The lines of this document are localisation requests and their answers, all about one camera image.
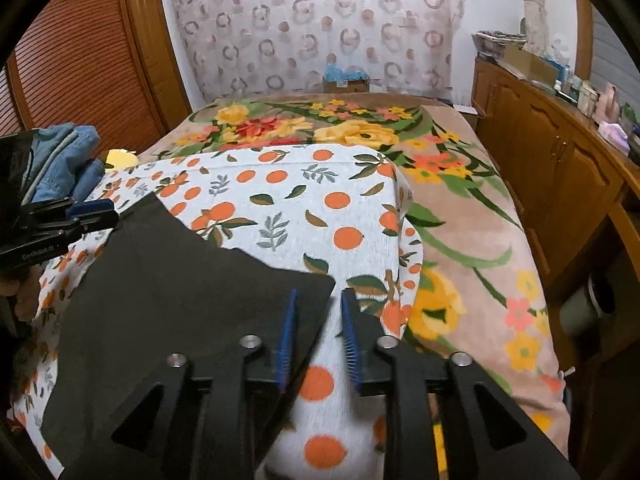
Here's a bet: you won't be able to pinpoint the yellow pillow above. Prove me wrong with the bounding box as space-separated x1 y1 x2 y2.
104 148 139 170

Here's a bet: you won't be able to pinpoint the floral pink blanket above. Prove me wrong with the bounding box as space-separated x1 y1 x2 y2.
141 94 570 448

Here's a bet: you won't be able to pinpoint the left hand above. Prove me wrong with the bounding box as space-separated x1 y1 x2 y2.
1 266 42 322

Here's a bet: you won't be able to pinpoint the grey roller shutter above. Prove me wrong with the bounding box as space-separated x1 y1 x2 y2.
590 8 640 118

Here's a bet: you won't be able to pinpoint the blue folded jeans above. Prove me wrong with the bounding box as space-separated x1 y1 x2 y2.
22 122 105 205

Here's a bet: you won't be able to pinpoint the circle pattern curtain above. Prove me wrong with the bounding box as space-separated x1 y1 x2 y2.
172 0 466 101

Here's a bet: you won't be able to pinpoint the black pants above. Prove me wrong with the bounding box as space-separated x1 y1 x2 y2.
41 194 335 467

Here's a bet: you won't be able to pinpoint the pink tissue pack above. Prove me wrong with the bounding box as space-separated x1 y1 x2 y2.
598 122 630 156

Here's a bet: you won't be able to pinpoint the cardboard box with blue items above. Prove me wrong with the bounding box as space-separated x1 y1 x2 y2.
322 63 370 93

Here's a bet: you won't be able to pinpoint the stack of papers basket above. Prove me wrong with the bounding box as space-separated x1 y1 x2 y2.
472 30 527 60

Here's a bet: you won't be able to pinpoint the wooden sideboard cabinet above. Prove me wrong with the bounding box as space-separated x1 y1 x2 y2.
472 58 639 359

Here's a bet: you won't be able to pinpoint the orange print white sheet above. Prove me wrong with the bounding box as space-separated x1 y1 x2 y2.
6 142 426 480

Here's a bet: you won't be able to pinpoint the cardboard box on sideboard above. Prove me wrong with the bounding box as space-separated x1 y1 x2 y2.
500 46 559 86

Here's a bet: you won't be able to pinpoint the brown louvered wardrobe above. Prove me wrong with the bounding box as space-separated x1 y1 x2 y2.
1 0 192 153

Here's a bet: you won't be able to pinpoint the beige tied curtain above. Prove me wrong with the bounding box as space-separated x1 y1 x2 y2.
523 0 549 55

